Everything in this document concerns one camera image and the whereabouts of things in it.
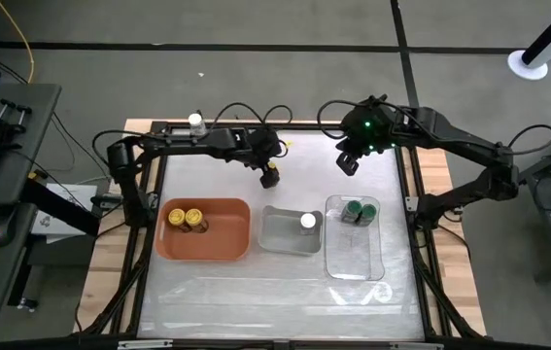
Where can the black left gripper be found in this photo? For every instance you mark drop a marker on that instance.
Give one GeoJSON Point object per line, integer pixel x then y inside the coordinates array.
{"type": "Point", "coordinates": [265, 146]}

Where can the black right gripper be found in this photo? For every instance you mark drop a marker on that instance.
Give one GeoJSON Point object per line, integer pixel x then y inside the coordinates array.
{"type": "Point", "coordinates": [367, 131]}

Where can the green lid spice jar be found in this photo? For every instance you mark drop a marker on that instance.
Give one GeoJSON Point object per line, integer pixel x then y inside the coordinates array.
{"type": "Point", "coordinates": [352, 210]}
{"type": "Point", "coordinates": [367, 213]}

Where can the white lid spice jar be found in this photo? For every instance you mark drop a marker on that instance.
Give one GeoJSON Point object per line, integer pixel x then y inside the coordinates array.
{"type": "Point", "coordinates": [196, 120]}
{"type": "Point", "coordinates": [308, 221]}

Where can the yellow lid spice jar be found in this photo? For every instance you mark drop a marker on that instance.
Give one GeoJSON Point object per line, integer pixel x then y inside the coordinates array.
{"type": "Point", "coordinates": [194, 217]}
{"type": "Point", "coordinates": [176, 217]}

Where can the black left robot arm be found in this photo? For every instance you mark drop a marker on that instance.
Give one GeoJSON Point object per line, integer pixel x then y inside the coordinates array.
{"type": "Point", "coordinates": [226, 141]}

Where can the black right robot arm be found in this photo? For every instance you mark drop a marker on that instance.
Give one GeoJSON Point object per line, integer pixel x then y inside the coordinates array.
{"type": "Point", "coordinates": [459, 136]}

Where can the white rectangular plastic bin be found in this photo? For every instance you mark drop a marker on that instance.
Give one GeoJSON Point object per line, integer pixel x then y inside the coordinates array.
{"type": "Point", "coordinates": [280, 233]}

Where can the orange plastic bin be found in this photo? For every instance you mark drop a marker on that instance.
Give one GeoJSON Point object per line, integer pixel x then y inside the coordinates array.
{"type": "Point", "coordinates": [221, 238]}

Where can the clear plastic bin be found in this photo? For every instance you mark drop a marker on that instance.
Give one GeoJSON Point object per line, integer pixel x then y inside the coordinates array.
{"type": "Point", "coordinates": [353, 253]}

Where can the white paper sheet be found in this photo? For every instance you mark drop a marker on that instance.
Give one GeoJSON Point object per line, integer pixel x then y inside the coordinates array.
{"type": "Point", "coordinates": [78, 192]}

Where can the wooden table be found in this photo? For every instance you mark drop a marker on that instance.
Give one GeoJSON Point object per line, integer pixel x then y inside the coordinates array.
{"type": "Point", "coordinates": [100, 272]}

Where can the white black pole stand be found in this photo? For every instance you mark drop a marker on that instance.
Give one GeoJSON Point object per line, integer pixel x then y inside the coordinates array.
{"type": "Point", "coordinates": [527, 68]}

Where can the black desk support bar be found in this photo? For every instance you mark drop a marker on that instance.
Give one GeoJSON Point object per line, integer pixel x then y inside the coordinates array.
{"type": "Point", "coordinates": [61, 206]}

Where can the black clamp tool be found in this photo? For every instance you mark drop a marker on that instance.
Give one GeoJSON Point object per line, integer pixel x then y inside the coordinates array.
{"type": "Point", "coordinates": [5, 129]}

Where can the black computer mouse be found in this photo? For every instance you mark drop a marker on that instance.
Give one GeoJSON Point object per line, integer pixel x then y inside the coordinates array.
{"type": "Point", "coordinates": [3, 226]}

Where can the black aluminium table frame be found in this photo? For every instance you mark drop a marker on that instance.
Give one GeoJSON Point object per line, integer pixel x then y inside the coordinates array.
{"type": "Point", "coordinates": [309, 126]}

